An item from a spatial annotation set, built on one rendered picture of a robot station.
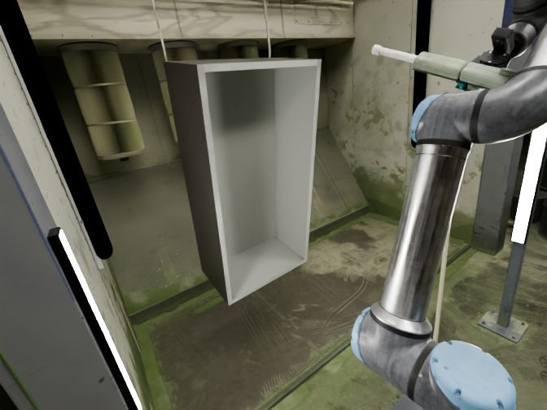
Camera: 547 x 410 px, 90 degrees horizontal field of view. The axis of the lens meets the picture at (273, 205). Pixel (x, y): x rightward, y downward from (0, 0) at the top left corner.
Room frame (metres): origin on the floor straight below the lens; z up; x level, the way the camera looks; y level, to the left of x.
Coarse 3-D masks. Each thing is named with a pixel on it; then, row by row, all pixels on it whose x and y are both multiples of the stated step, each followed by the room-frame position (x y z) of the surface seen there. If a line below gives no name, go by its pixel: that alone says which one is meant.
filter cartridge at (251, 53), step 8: (240, 40) 2.52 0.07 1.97; (248, 40) 2.56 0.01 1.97; (224, 48) 2.58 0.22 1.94; (232, 48) 2.56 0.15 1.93; (240, 48) 2.57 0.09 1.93; (248, 48) 2.57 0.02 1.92; (256, 48) 2.65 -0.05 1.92; (224, 56) 2.61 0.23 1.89; (232, 56) 2.55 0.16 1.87; (240, 56) 2.55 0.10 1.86; (248, 56) 2.56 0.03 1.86; (256, 56) 2.63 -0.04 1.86
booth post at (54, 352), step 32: (0, 128) 0.60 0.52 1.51; (0, 160) 0.54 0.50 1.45; (0, 192) 0.53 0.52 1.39; (32, 192) 0.61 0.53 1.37; (0, 224) 0.51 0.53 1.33; (32, 224) 0.54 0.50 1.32; (0, 256) 0.50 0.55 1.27; (32, 256) 0.53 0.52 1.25; (0, 288) 0.49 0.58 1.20; (32, 288) 0.51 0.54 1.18; (64, 288) 0.54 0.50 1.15; (0, 320) 0.48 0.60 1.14; (32, 320) 0.50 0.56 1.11; (64, 320) 0.53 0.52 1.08; (32, 352) 0.49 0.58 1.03; (64, 352) 0.51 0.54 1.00; (96, 352) 0.54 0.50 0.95; (32, 384) 0.47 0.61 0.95; (64, 384) 0.50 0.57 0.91; (96, 384) 0.52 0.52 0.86
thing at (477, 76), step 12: (372, 48) 1.13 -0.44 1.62; (384, 48) 1.10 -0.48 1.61; (408, 60) 1.02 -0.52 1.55; (420, 60) 0.97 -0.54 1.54; (432, 60) 0.94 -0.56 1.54; (444, 60) 0.92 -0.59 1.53; (456, 60) 0.90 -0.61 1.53; (432, 72) 0.95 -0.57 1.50; (444, 72) 0.91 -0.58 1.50; (456, 72) 0.88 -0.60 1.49; (468, 72) 0.85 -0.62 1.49; (480, 72) 0.83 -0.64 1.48; (492, 72) 0.81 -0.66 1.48; (504, 72) 0.79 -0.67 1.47; (468, 84) 0.87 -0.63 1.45; (480, 84) 0.83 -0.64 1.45; (492, 84) 0.80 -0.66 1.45; (504, 84) 0.78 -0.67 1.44
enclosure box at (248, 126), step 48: (192, 96) 1.13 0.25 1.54; (240, 96) 1.56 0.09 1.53; (288, 96) 1.59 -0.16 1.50; (192, 144) 1.22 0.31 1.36; (240, 144) 1.59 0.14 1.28; (288, 144) 1.63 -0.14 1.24; (192, 192) 1.36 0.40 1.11; (240, 192) 1.63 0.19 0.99; (288, 192) 1.67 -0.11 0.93; (240, 240) 1.68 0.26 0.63; (288, 240) 1.73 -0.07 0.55; (240, 288) 1.37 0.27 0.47
